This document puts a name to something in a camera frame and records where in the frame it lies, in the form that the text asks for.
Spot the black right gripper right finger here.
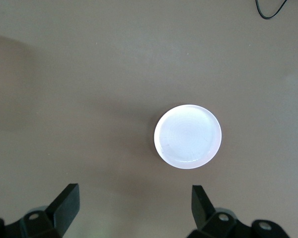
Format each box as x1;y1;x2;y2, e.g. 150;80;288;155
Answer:
188;184;290;238

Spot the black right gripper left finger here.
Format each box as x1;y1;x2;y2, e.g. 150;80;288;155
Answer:
0;183;80;238

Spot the thin black looped cable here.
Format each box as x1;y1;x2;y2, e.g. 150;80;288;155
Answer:
254;0;289;19

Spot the pink round plate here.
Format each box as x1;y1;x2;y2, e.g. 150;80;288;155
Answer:
153;104;223;170

